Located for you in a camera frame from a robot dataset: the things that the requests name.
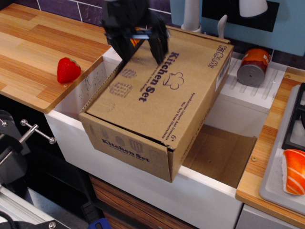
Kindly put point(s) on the white toy sink basin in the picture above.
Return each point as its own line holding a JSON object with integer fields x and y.
{"x": 202, "y": 193}

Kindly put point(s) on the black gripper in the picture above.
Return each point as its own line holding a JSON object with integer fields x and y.
{"x": 122, "y": 17}

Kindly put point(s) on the grey stove tray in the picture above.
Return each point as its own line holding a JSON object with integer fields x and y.
{"x": 272, "y": 185}

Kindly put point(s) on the blue clamp handle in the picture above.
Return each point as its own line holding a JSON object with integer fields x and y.
{"x": 102, "y": 223}

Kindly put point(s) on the white faucet handle lever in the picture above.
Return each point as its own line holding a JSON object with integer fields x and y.
{"x": 221, "y": 26}

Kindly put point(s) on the orange toy tin can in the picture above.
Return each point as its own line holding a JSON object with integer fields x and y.
{"x": 254, "y": 66}

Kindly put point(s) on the white toy faucet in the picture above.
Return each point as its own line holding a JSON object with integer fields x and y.
{"x": 191, "y": 19}

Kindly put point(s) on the black stove grate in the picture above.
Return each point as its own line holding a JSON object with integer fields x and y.
{"x": 295, "y": 132}

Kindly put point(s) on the orange toy pumpkin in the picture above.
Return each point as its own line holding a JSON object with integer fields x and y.
{"x": 135, "y": 36}

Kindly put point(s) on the black metal clamp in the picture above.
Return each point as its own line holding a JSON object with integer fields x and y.
{"x": 13, "y": 148}

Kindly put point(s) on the salmon sushi toy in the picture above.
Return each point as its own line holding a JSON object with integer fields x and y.
{"x": 293, "y": 169}

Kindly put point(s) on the brown cardboard Kitchen Set box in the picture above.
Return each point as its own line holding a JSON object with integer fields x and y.
{"x": 150, "y": 114}

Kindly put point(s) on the red toy strawberry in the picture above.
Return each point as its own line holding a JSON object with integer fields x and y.
{"x": 67, "y": 70}

